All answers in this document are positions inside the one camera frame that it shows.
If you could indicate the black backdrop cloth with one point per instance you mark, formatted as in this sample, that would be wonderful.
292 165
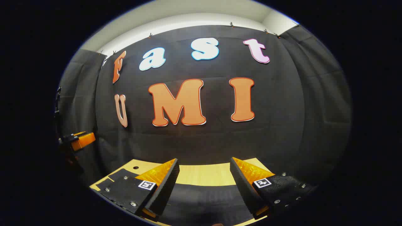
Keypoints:
204 141

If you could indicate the dark blue jeans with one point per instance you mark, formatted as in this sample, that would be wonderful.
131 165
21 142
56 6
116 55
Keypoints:
204 201

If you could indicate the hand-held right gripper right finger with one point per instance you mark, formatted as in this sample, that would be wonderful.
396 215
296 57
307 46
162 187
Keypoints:
241 185

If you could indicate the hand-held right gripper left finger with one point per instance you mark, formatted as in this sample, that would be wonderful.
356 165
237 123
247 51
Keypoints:
168 185

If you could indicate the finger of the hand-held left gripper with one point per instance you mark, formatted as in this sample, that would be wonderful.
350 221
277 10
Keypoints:
84 141

